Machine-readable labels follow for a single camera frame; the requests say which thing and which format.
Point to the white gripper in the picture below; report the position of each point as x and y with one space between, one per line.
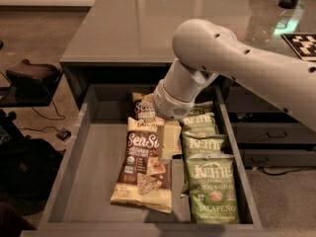
170 107

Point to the brown sea salt chip bag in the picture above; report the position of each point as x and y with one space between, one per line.
144 179
143 107

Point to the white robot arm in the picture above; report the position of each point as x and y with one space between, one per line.
203 51

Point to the green kettle chip bag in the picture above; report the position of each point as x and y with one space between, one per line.
201 108
200 125
192 145

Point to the rear green kettle chip bag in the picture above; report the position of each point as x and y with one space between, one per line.
201 108

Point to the grey counter cabinet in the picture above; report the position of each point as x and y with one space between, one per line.
130 41

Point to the front green jalapeno chip bag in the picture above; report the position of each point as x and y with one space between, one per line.
212 189

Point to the open grey top drawer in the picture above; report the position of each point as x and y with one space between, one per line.
79 202

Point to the black power adapter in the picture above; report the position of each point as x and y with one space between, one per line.
63 134

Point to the dark lower side drawers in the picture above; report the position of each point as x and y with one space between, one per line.
266 136

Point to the black device on stand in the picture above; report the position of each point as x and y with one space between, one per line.
31 85

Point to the black backpack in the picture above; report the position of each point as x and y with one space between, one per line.
28 170

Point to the black checker marker board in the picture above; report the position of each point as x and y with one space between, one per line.
304 44

